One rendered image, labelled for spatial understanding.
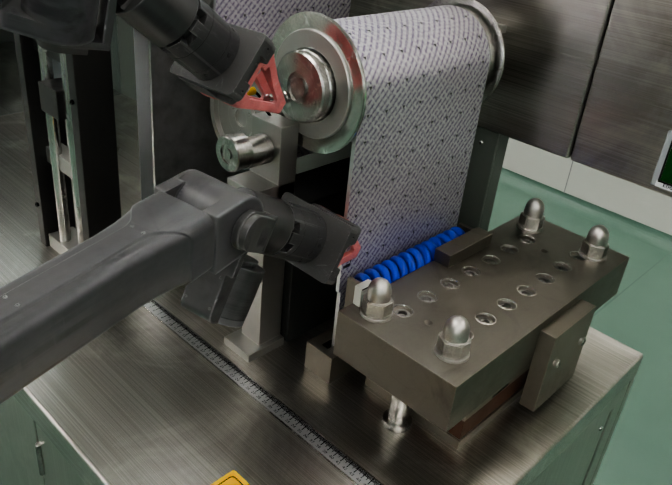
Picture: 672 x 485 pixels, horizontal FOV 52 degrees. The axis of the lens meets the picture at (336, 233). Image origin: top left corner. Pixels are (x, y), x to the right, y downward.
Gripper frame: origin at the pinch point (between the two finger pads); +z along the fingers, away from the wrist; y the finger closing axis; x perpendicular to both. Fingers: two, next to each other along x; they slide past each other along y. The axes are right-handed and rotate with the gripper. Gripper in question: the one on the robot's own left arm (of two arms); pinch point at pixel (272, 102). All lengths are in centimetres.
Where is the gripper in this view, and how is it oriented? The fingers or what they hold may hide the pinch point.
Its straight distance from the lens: 73.5
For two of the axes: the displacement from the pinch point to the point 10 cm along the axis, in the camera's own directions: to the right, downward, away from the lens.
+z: 5.1, 3.5, 7.8
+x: 5.0, -8.6, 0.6
